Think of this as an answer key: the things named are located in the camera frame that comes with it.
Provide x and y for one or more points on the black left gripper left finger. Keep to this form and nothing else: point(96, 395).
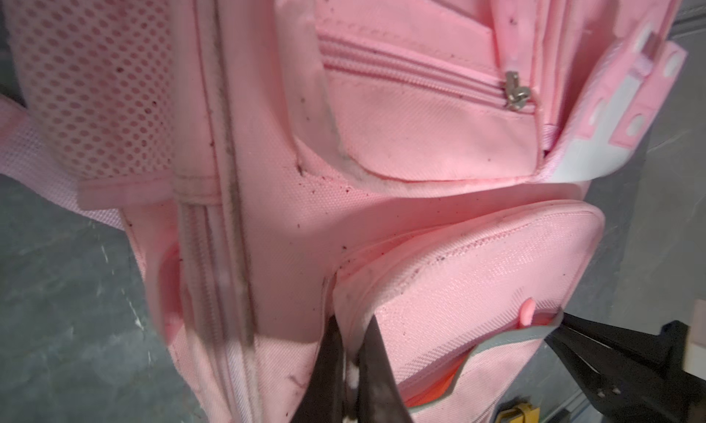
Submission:
point(323, 400)

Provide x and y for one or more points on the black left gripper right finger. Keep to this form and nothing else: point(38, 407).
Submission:
point(379, 400)

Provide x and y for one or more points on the pink student backpack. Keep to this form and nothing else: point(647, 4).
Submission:
point(278, 162)

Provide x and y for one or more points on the yellow leather wallet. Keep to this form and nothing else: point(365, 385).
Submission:
point(521, 413)

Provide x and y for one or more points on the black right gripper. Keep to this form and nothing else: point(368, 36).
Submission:
point(631, 376)

